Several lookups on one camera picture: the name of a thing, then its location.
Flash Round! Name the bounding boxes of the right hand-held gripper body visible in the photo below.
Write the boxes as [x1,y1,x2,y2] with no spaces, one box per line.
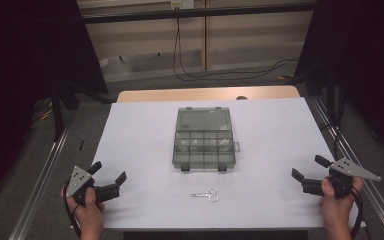
[301,157,383,200]

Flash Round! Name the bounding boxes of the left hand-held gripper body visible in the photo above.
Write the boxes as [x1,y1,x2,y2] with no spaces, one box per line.
[65,165,121,208]

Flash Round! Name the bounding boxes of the person's left hand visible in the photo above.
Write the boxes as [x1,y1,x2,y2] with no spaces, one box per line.
[60,185,106,235]

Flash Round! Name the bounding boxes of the person's right hand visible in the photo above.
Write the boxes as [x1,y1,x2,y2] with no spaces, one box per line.
[318,176,365,232]

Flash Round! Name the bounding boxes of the white table mat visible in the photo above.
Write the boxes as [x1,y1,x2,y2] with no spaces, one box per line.
[92,96,367,232]

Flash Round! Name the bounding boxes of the black stand leg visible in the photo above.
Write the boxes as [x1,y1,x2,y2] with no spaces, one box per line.
[51,81,65,142]

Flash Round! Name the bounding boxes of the small silver scissors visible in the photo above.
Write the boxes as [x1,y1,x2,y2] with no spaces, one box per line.
[189,187,220,204]

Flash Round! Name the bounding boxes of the clear plastic organizer box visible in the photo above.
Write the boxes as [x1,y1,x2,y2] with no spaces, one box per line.
[171,106,241,173]

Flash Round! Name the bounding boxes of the black curtain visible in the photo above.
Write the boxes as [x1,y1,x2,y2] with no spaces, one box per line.
[293,0,384,165]
[0,0,110,205]

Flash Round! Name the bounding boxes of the black horizontal bar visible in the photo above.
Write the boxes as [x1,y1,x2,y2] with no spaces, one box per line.
[80,2,317,25]

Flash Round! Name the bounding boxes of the aluminium floor rail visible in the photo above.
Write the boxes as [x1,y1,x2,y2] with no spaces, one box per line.
[7,129,70,240]
[309,95,384,240]

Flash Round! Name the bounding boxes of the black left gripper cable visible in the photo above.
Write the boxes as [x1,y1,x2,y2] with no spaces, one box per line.
[62,179,82,240]

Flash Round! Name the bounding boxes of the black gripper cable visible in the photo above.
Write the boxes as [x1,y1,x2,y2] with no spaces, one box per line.
[349,186,365,240]
[62,179,82,240]

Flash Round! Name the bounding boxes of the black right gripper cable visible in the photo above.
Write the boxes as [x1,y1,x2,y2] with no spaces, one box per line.
[349,186,365,240]

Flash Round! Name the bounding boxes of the yellow cable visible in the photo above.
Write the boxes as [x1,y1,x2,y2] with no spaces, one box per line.
[39,108,54,122]

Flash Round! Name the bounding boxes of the long black floor cable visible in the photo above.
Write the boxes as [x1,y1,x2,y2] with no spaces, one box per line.
[172,17,300,82]

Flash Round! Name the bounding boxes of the white wall outlet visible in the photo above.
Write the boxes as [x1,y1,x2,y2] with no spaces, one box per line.
[170,0,195,10]

